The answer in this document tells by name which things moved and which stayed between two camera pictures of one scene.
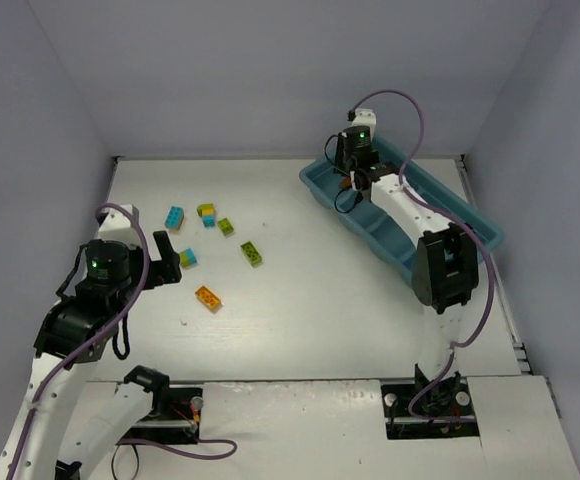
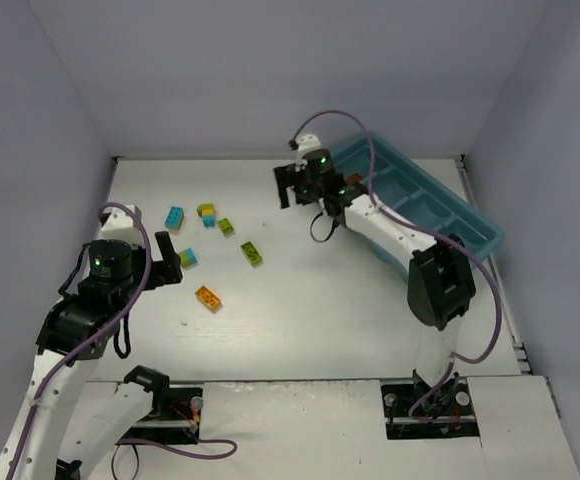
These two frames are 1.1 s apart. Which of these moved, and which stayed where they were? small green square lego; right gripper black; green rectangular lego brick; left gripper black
Moved: right gripper black
Stayed: small green square lego; left gripper black; green rectangular lego brick
